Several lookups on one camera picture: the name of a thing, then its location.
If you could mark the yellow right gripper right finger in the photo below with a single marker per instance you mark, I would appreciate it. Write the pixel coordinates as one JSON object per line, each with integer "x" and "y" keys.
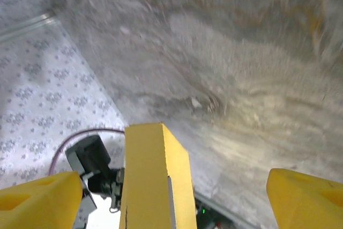
{"x": 308, "y": 202}

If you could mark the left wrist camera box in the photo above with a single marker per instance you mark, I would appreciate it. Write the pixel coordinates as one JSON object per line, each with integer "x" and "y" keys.
{"x": 91, "y": 154}

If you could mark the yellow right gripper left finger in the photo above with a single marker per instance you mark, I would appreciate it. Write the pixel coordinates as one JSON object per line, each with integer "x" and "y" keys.
{"x": 34, "y": 205}

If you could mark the aluminium frame post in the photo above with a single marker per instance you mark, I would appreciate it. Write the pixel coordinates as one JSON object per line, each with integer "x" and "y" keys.
{"x": 26, "y": 29}

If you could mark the yellow white paper box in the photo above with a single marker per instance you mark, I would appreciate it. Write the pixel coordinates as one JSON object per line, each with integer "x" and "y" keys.
{"x": 155, "y": 175}

